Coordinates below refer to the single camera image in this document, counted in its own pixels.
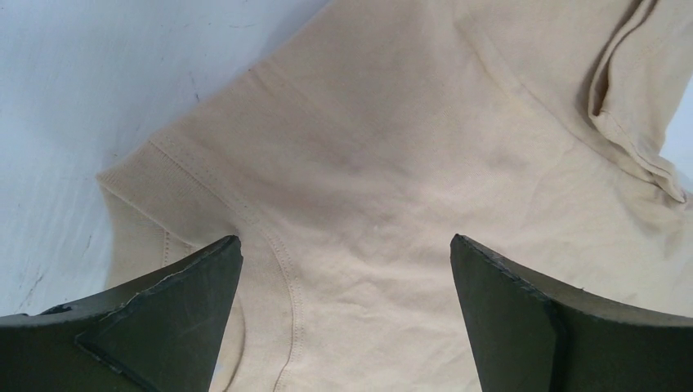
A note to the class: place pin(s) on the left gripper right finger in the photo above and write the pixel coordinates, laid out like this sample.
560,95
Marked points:
531,332

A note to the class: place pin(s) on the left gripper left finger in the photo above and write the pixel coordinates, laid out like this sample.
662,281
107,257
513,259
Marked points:
159,332

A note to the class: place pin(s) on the beige t shirt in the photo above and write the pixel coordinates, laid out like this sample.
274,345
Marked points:
347,161

